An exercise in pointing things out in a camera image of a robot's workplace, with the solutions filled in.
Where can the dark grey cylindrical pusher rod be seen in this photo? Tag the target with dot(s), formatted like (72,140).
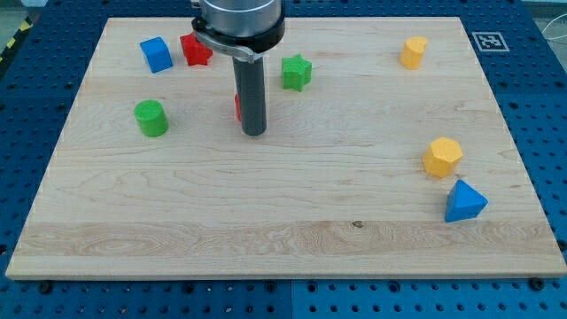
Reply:
(250,85)

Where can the red circle block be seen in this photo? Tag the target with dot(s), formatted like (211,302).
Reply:
(237,107)

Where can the blue cube block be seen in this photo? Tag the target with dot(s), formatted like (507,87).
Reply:
(156,54)

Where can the green star block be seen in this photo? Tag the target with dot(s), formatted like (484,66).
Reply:
(296,72)

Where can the red star block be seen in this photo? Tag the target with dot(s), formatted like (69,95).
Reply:
(195,53)

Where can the green cylinder block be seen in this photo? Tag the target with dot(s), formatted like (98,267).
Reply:
(151,118)

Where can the wooden board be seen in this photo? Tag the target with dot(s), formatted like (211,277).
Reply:
(335,187)

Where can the yellow heart block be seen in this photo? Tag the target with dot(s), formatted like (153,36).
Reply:
(412,52)

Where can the yellow hexagon block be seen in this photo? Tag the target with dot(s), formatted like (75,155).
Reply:
(442,157)

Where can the white fiducial marker tag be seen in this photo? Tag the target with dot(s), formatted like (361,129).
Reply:
(490,41)

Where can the blue triangle block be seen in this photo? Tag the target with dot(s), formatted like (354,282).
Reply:
(464,202)

